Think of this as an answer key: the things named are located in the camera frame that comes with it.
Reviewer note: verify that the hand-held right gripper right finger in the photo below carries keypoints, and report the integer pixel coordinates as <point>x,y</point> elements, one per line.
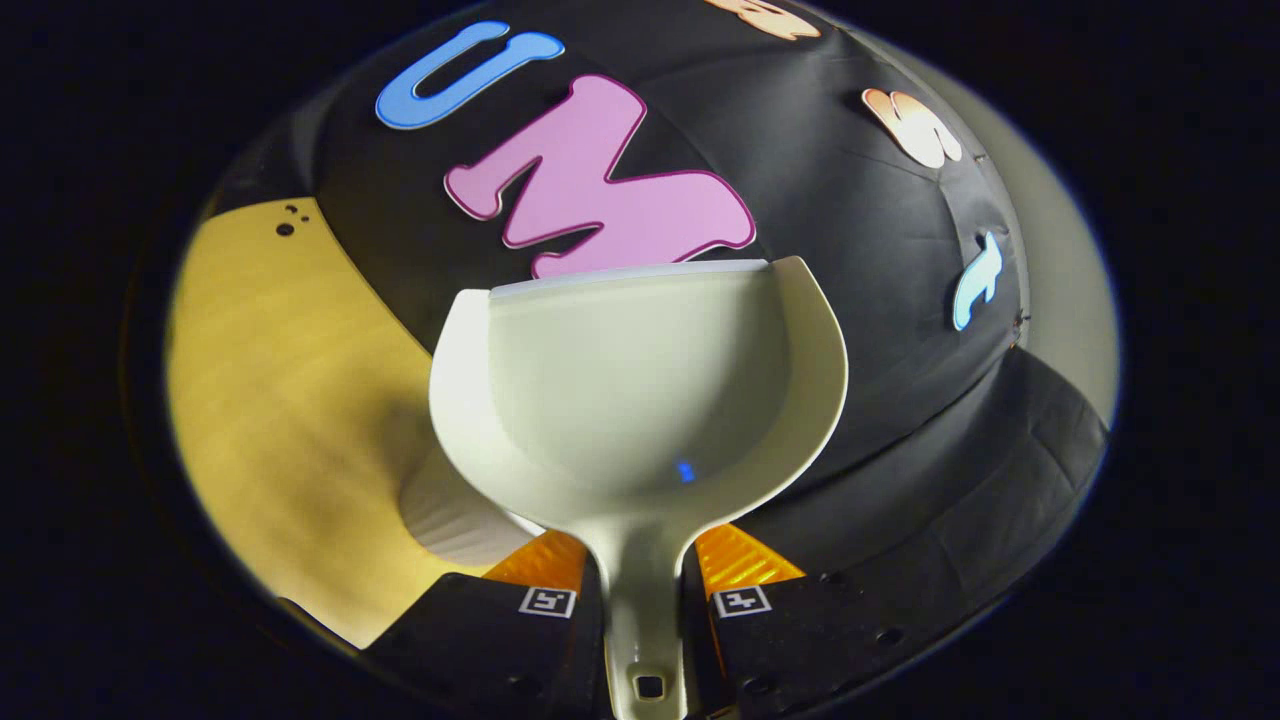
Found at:
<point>800,640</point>

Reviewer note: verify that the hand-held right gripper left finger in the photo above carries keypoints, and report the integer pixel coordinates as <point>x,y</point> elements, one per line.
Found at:
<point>480,640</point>

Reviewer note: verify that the white ribbed garbage bin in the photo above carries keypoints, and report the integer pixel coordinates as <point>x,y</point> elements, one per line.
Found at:
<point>450,520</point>

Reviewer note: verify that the white dustpan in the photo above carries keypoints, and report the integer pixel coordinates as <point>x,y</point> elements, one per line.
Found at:
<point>640,380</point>

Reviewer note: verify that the black backdrop cloth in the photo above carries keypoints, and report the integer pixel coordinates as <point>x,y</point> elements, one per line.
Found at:
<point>850,200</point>

